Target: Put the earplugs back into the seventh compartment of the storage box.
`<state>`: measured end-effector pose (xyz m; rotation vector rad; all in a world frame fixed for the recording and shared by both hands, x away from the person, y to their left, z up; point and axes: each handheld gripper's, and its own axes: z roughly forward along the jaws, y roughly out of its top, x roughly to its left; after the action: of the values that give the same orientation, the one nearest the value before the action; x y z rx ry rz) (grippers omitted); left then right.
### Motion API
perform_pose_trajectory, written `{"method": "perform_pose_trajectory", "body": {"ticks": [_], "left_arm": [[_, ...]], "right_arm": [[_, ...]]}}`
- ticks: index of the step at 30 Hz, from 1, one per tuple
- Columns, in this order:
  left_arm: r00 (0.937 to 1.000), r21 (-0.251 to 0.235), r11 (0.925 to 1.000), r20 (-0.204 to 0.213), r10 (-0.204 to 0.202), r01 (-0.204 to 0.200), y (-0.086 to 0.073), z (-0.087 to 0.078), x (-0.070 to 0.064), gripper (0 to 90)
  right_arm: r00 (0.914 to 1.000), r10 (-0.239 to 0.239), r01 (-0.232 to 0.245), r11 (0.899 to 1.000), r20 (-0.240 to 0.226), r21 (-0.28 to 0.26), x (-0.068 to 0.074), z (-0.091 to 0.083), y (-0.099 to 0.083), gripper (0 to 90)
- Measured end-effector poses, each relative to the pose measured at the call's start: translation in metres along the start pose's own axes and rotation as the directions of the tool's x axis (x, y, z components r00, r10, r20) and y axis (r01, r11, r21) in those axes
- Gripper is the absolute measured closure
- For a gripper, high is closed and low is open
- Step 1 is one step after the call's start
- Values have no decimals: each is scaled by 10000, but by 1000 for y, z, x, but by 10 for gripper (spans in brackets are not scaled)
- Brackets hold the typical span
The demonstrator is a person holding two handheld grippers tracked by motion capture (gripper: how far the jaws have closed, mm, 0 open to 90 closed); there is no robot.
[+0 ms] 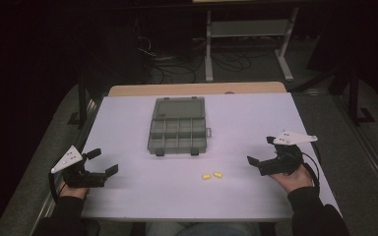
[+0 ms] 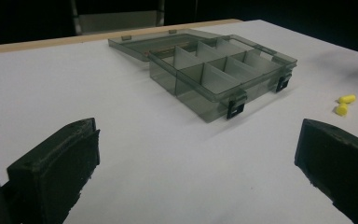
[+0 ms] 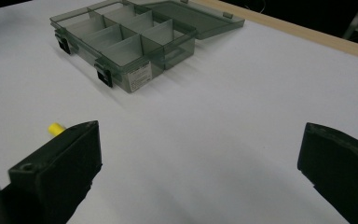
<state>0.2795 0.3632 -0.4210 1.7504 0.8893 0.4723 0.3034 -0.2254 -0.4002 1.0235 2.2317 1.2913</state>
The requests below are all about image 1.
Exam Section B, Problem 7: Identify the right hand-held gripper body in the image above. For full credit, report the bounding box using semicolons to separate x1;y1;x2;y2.
258;130;319;177

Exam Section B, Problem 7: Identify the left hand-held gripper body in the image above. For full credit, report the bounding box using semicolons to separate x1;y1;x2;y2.
50;145;108;189

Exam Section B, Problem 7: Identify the person's left hand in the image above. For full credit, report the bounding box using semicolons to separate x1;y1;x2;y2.
58;180;91;200

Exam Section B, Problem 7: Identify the person's right hand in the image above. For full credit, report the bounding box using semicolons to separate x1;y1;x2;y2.
268;163;315;195

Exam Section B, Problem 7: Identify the black metal stand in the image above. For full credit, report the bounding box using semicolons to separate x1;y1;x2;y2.
66;74;93;127
346;64;376;126

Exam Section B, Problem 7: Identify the grey plastic compartment box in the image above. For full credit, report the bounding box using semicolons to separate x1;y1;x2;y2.
146;95;213;157

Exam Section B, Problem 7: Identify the wooden table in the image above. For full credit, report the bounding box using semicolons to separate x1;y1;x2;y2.
106;81;287;98

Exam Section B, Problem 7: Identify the aluminium rail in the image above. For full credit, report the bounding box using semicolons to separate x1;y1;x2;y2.
29;97;100;236
335;93;378;212

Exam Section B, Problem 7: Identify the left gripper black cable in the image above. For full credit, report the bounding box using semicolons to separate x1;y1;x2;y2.
47;171;67;205

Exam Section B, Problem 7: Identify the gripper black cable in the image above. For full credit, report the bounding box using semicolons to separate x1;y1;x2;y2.
300;143;323;192
47;171;67;205

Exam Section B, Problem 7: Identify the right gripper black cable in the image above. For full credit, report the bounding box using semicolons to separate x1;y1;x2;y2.
300;143;323;192

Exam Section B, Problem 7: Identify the white metal table frame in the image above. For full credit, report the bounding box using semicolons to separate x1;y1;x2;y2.
204;6;300;84

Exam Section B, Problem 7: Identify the tangle of floor cables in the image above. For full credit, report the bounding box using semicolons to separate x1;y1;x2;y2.
136;34;264;85

